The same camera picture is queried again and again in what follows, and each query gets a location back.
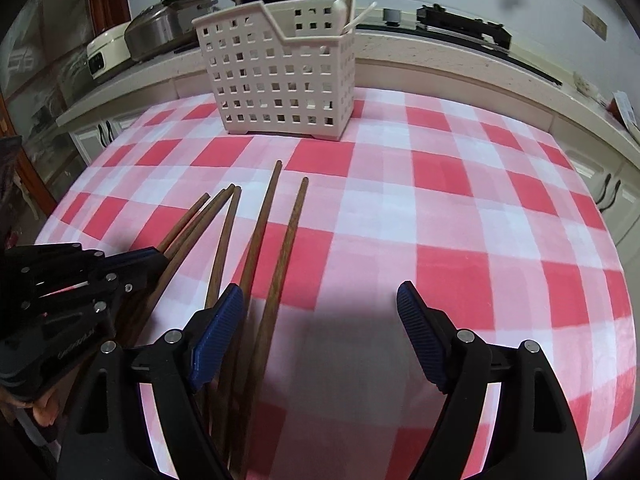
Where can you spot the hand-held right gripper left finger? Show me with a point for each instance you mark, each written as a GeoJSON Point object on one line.
{"type": "Point", "coordinates": [215, 340]}

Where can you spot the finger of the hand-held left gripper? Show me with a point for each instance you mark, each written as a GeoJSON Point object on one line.
{"type": "Point", "coordinates": [75, 265]}
{"type": "Point", "coordinates": [95, 297]}

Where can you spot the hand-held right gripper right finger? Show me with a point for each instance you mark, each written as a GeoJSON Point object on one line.
{"type": "Point", "coordinates": [425, 340]}

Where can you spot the white perforated plastic utensil basket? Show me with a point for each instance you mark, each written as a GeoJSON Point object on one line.
{"type": "Point", "coordinates": [280, 80]}

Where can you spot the person's left hand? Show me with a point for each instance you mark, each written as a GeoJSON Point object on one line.
{"type": "Point", "coordinates": [47, 410]}

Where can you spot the red white checked tablecloth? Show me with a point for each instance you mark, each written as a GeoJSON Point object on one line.
{"type": "Point", "coordinates": [425, 220]}

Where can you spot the wooden framed glass door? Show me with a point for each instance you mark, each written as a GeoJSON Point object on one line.
{"type": "Point", "coordinates": [45, 85]}

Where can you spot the white rice cooker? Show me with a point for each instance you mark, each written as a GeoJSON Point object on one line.
{"type": "Point", "coordinates": [107, 52]}

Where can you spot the steel pressure cooker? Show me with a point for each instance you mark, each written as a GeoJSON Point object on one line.
{"type": "Point", "coordinates": [165, 27]}

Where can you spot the black glass gas cooktop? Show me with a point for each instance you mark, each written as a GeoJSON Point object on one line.
{"type": "Point", "coordinates": [505, 52]}

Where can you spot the white printed packet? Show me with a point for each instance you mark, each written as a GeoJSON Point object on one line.
{"type": "Point", "coordinates": [625, 112]}

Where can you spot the black burner grate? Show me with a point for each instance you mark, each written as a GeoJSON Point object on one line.
{"type": "Point", "coordinates": [465, 25]}

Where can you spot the grey cooktop knob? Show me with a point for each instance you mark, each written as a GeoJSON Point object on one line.
{"type": "Point", "coordinates": [391, 16]}

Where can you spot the gold wall switch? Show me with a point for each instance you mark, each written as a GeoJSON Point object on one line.
{"type": "Point", "coordinates": [595, 22]}

